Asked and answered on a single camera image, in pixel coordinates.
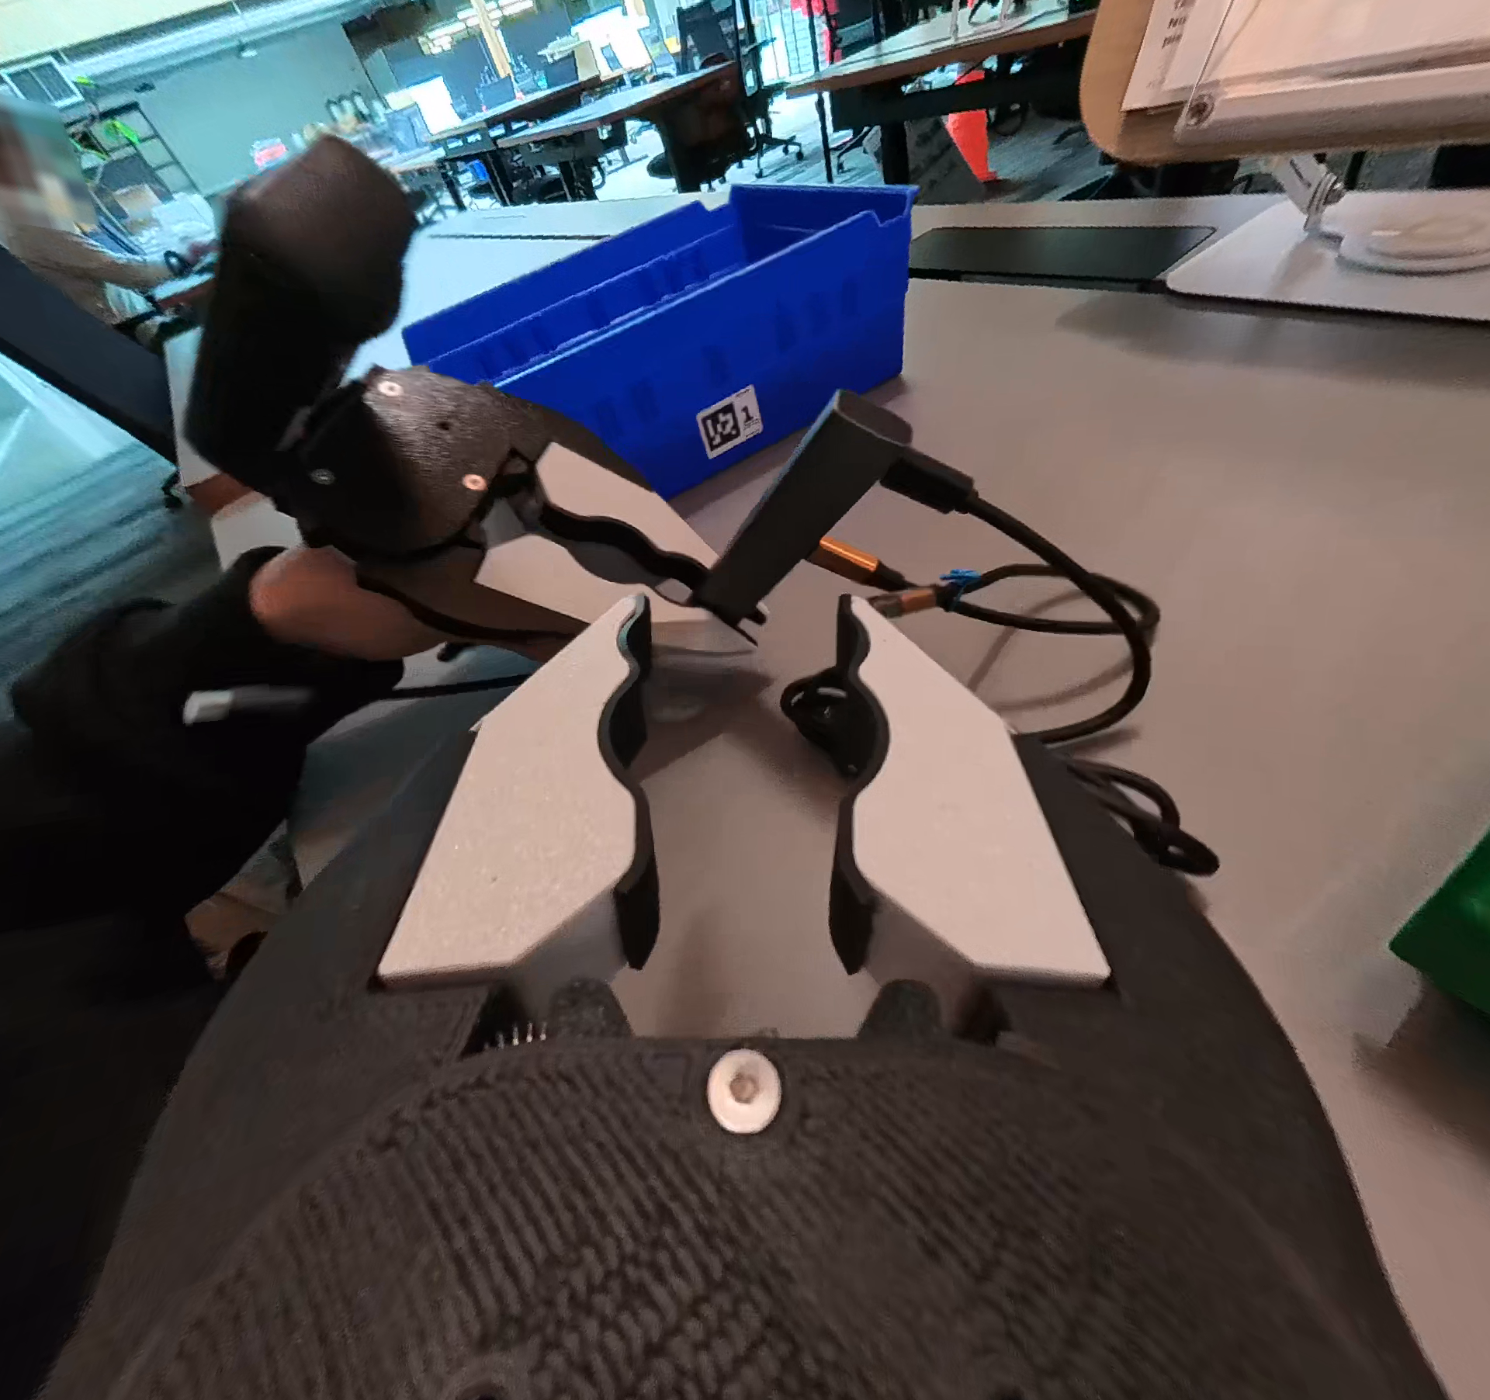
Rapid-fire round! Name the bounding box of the person's left hand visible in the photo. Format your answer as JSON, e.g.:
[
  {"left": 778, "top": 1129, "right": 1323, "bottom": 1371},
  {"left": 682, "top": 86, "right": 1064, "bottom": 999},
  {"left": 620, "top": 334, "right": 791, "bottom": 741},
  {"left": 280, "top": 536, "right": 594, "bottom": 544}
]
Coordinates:
[{"left": 248, "top": 549, "right": 562, "bottom": 665}]

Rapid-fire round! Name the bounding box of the dark background table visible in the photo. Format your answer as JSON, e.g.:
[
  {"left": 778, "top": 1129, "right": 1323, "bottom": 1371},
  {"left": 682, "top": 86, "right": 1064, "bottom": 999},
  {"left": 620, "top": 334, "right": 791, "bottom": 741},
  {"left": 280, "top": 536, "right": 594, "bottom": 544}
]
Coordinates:
[{"left": 782, "top": 3, "right": 1101, "bottom": 103}]

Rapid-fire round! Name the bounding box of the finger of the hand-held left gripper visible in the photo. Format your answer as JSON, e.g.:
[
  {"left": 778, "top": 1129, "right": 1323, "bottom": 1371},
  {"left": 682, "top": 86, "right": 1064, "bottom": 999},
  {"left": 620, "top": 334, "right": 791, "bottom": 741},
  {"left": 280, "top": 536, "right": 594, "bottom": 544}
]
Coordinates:
[
  {"left": 506, "top": 445, "right": 723, "bottom": 600},
  {"left": 475, "top": 542, "right": 761, "bottom": 658}
]

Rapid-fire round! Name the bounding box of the dark grey USB hub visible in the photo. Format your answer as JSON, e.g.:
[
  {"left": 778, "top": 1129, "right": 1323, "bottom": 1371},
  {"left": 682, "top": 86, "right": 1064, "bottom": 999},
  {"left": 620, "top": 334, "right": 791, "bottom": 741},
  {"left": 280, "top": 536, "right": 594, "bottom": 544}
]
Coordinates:
[{"left": 696, "top": 391, "right": 917, "bottom": 776}]

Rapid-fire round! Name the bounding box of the black desk cable flap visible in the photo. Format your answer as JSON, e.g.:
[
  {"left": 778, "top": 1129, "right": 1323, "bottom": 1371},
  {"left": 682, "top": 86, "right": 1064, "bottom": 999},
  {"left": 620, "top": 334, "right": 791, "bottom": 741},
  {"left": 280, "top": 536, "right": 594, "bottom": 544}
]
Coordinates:
[{"left": 906, "top": 223, "right": 1220, "bottom": 292}]

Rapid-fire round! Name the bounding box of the orange traffic cone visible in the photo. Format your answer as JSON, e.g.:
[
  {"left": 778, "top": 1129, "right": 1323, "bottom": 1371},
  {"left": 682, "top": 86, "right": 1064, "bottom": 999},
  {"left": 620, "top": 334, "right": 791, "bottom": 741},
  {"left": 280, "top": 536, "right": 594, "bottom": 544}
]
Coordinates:
[{"left": 940, "top": 105, "right": 998, "bottom": 184}]

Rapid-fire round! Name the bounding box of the document stand with instruction sheet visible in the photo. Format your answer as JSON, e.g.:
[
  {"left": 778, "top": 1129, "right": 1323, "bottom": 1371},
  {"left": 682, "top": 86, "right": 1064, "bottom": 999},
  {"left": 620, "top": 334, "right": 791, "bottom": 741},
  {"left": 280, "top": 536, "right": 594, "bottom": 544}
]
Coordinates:
[{"left": 1077, "top": 0, "right": 1490, "bottom": 328}]

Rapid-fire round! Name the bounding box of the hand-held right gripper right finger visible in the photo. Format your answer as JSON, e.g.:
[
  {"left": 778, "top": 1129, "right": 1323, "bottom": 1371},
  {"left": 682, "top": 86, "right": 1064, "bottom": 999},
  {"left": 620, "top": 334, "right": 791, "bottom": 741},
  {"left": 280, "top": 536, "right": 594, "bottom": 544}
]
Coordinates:
[{"left": 827, "top": 595, "right": 1114, "bottom": 986}]

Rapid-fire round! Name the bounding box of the person's left forearm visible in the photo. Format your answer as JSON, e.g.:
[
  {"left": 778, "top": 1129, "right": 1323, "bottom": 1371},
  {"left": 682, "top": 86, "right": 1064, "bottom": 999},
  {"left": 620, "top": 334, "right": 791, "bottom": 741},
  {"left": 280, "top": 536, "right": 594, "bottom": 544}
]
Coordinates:
[{"left": 0, "top": 544, "right": 409, "bottom": 965}]

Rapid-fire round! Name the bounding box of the black USB cable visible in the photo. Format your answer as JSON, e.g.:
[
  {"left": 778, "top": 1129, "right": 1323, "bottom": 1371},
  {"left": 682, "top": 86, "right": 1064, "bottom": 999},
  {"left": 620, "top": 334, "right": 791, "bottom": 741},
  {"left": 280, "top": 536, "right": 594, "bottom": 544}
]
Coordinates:
[{"left": 882, "top": 449, "right": 1220, "bottom": 881}]

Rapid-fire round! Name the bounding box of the blue plastic bin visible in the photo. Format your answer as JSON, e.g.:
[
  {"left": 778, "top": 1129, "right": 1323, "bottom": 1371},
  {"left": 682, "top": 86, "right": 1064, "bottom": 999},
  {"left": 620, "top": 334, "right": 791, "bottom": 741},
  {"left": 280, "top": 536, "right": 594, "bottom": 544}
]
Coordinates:
[{"left": 401, "top": 184, "right": 920, "bottom": 502}]

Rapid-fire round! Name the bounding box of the grey desk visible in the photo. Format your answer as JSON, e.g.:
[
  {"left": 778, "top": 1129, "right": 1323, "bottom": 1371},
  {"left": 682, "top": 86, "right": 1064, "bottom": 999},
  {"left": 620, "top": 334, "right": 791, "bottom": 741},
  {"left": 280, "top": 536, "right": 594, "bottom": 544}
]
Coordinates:
[{"left": 162, "top": 189, "right": 1490, "bottom": 1400}]

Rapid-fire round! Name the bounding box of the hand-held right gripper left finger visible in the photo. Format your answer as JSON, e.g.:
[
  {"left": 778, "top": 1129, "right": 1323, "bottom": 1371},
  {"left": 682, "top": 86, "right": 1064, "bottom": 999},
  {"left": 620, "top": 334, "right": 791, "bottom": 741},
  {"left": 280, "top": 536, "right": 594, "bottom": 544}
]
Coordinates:
[{"left": 377, "top": 595, "right": 661, "bottom": 989}]

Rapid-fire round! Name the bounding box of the black cable with blue tie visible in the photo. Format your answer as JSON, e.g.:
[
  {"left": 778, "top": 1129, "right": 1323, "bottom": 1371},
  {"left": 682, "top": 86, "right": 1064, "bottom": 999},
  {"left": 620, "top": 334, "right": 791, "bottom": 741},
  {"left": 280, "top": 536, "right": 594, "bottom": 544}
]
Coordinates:
[{"left": 817, "top": 536, "right": 1165, "bottom": 747}]

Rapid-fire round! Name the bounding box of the black office chair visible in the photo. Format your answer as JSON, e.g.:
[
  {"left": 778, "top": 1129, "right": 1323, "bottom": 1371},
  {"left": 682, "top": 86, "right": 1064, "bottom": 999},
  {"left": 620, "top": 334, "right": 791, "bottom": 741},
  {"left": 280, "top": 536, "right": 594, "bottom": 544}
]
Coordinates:
[{"left": 672, "top": 0, "right": 807, "bottom": 189}]

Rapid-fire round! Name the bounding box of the green plastic bin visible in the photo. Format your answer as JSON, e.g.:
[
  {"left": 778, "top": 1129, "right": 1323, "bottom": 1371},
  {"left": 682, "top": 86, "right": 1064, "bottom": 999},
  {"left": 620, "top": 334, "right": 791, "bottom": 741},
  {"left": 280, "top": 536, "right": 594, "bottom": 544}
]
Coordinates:
[{"left": 1388, "top": 828, "right": 1490, "bottom": 1020}]

